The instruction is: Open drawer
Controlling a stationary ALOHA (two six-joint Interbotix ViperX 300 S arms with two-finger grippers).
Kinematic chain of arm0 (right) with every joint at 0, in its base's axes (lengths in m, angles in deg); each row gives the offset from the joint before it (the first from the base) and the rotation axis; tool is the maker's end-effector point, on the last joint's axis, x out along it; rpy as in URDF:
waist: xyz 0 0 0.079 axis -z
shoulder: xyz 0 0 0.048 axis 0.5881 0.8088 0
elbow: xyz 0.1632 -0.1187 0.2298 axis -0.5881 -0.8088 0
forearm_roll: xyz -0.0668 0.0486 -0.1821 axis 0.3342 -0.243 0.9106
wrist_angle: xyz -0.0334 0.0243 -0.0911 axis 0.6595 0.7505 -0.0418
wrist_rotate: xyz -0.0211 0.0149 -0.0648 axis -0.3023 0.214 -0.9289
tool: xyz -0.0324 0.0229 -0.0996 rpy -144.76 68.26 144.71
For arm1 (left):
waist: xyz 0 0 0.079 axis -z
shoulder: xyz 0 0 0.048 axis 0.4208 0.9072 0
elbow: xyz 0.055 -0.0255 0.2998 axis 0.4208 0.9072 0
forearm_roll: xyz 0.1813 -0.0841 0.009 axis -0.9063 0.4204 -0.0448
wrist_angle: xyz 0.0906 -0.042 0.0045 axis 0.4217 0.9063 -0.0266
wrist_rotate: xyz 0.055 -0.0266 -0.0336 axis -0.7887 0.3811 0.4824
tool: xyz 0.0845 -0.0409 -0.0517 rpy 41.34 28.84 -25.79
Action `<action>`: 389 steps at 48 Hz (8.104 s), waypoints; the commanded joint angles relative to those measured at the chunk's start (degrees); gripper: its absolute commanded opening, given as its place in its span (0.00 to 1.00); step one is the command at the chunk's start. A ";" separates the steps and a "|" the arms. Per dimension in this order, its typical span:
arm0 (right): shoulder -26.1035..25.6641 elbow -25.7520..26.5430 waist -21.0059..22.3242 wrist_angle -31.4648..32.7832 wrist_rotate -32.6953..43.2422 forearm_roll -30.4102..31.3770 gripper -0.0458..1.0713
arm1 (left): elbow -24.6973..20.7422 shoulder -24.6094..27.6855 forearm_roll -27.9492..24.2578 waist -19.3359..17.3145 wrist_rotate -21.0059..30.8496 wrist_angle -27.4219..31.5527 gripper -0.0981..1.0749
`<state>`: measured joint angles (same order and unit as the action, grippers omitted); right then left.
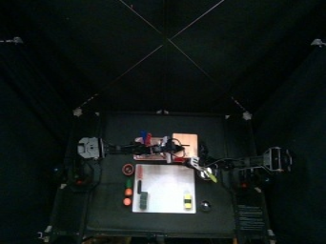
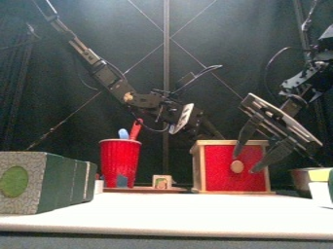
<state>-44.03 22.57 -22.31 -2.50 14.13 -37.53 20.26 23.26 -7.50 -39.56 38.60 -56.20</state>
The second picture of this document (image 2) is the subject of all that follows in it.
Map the white container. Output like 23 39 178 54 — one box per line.
309 181 333 209

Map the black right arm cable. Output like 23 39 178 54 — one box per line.
264 46 308 101

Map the green patterned cardboard box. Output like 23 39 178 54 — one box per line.
0 151 99 216

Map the light blue utensil handle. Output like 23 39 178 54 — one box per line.
118 127 131 140

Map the red drawer with wooden knob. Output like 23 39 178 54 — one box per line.
203 145 266 193

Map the black cloth backdrop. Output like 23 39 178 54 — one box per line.
0 0 333 196

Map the red plastic cup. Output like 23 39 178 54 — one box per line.
98 138 143 189

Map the black left camera cable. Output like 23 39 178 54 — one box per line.
173 64 225 95

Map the yellow-green flat item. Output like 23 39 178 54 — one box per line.
308 167 333 183

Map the wooden drawer box frame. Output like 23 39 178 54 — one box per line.
189 139 277 195

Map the dark slanted frame pole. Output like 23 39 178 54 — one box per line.
294 0 333 166

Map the metal bowl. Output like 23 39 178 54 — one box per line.
288 166 333 198

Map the grey vertical frame pole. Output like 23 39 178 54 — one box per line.
162 0 171 176

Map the dark green object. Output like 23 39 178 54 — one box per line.
327 167 333 204

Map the small white block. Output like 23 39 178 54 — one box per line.
94 179 106 196

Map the flat wooden board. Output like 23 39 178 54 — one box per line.
103 186 193 195

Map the white foam mat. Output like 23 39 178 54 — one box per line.
0 191 333 241

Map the red utensil handle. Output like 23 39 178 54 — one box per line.
129 118 145 141

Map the small wooden picture block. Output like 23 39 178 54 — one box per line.
151 174 173 190

